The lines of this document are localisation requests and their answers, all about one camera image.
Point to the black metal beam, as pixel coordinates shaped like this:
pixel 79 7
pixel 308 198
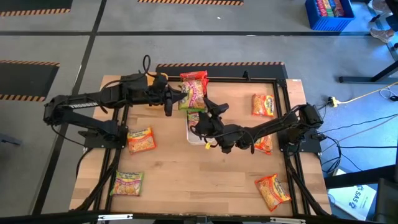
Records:
pixel 357 180

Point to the grey metal foot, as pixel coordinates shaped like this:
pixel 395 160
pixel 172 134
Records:
pixel 7 139

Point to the silver metal bracket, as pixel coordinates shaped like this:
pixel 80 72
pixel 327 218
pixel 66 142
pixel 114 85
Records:
pixel 287 220
pixel 115 216

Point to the maroon box in crate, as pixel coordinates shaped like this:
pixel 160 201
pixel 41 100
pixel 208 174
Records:
pixel 339 8

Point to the dark grey box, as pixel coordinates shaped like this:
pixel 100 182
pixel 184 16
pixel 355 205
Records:
pixel 387 202

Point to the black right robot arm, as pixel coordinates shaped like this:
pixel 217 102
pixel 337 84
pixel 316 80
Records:
pixel 273 124

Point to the black desk frame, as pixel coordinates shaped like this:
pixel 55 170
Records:
pixel 357 80

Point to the green-yellow box in crate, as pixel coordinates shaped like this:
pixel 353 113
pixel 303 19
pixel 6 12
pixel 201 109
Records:
pixel 328 8

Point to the yellow tag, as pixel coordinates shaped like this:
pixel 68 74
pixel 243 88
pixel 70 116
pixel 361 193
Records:
pixel 207 145

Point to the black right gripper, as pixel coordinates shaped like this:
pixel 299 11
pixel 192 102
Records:
pixel 211 127

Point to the blue plastic crate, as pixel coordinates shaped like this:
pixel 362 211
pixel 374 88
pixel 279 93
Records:
pixel 329 24

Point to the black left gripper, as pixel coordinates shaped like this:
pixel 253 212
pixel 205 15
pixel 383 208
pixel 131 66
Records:
pixel 160 90

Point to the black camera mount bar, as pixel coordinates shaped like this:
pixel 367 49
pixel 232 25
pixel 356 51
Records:
pixel 46 219

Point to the white plastic bin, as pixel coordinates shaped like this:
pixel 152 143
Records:
pixel 194 140

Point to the yellow plastic bin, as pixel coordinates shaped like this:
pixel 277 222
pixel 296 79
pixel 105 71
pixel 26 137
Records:
pixel 152 106

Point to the red box in crate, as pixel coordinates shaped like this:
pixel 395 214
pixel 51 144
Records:
pixel 321 7

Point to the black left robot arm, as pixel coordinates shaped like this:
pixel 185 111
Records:
pixel 87 104

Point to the black aluminium table frame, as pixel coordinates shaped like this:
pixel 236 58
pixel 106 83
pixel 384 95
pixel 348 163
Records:
pixel 233 80

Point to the orange Maruchan ramen pack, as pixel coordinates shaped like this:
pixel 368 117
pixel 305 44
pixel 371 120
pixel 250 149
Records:
pixel 272 192
pixel 141 140
pixel 262 105
pixel 264 145

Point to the black mat hazard-striped edge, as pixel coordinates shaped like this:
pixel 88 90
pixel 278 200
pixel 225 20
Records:
pixel 224 71
pixel 25 81
pixel 186 2
pixel 31 4

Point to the white printed cardboard box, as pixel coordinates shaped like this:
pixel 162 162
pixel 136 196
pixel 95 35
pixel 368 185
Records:
pixel 351 202

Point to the red-orange Yakisoba noodle pack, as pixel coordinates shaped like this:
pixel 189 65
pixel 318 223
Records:
pixel 192 75
pixel 206 83

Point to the person's shoe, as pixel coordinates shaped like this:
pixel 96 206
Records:
pixel 382 35
pixel 377 4

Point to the yellow power plug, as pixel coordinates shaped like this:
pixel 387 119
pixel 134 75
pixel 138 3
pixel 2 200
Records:
pixel 333 101

